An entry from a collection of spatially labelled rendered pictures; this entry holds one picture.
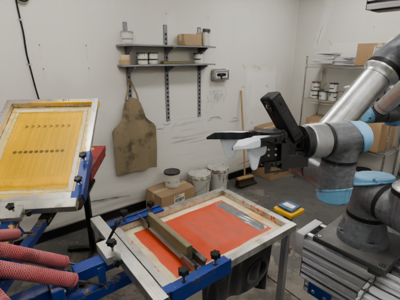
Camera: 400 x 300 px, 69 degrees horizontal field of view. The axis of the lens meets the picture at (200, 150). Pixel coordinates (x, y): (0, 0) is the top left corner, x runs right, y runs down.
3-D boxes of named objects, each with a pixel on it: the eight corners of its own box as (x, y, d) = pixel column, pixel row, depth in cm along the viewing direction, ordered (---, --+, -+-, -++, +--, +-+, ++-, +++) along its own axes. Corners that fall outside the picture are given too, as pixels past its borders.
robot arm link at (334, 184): (325, 186, 78) (331, 147, 75) (358, 206, 68) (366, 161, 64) (300, 190, 76) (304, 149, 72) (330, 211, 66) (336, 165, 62)
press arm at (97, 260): (113, 258, 127) (113, 248, 126) (119, 265, 123) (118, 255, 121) (72, 275, 117) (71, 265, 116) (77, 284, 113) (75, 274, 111)
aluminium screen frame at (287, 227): (222, 191, 199) (222, 186, 198) (296, 230, 155) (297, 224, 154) (110, 232, 153) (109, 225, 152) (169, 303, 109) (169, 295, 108)
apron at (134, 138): (156, 165, 364) (151, 78, 332) (158, 166, 358) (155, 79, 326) (115, 175, 333) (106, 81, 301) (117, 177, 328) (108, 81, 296)
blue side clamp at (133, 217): (160, 215, 172) (159, 204, 170) (164, 218, 168) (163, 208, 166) (111, 233, 155) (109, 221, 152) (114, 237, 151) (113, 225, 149)
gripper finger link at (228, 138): (206, 159, 65) (248, 160, 62) (206, 132, 64) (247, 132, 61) (211, 156, 68) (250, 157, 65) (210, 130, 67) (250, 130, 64)
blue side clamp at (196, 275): (223, 266, 130) (223, 253, 128) (231, 272, 126) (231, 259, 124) (165, 299, 113) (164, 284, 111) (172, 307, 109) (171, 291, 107)
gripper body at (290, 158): (262, 174, 57) (315, 168, 60) (262, 130, 55) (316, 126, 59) (246, 166, 64) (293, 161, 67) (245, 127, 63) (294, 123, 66)
